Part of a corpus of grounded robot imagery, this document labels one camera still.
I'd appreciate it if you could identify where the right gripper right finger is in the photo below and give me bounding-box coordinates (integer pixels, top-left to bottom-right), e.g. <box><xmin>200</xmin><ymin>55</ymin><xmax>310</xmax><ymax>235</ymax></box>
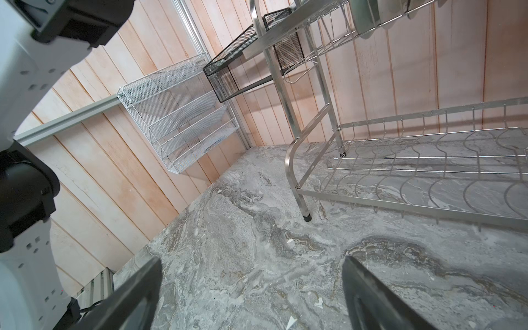
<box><xmin>342</xmin><ymin>256</ymin><xmax>435</xmax><ymax>329</ymax></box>

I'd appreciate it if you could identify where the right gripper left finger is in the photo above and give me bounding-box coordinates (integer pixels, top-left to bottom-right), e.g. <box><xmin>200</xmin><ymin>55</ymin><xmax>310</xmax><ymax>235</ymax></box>
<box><xmin>71</xmin><ymin>257</ymin><xmax>162</xmax><ymax>329</ymax></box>

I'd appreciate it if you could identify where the stainless steel dish rack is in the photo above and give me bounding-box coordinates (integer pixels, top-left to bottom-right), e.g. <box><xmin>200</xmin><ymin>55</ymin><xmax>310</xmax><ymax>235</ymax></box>
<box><xmin>243</xmin><ymin>1</ymin><xmax>527</xmax><ymax>230</ymax></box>

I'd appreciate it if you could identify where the light green flower plate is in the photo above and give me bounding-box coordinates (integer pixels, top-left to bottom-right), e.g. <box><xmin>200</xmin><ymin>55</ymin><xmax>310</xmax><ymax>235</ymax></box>
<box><xmin>349</xmin><ymin>0</ymin><xmax>380</xmax><ymax>39</ymax></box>

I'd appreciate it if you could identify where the sunburst plate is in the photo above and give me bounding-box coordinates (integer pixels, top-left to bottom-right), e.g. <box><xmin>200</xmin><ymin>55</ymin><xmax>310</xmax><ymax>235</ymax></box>
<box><xmin>378</xmin><ymin>0</ymin><xmax>408</xmax><ymax>23</ymax></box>

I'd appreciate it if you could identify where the aluminium front rail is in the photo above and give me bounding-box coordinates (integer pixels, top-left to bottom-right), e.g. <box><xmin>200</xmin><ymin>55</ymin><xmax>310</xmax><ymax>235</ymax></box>
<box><xmin>76</xmin><ymin>268</ymin><xmax>114</xmax><ymax>309</ymax></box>

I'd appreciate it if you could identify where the white mesh wall shelf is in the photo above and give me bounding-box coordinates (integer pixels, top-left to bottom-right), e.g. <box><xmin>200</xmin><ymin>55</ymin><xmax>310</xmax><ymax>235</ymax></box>
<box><xmin>116</xmin><ymin>53</ymin><xmax>239</xmax><ymax>175</ymax></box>

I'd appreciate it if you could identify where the black mesh wall basket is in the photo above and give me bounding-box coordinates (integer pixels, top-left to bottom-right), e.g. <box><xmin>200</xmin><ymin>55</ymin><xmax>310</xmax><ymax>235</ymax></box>
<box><xmin>203</xmin><ymin>7</ymin><xmax>306</xmax><ymax>103</ymax></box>

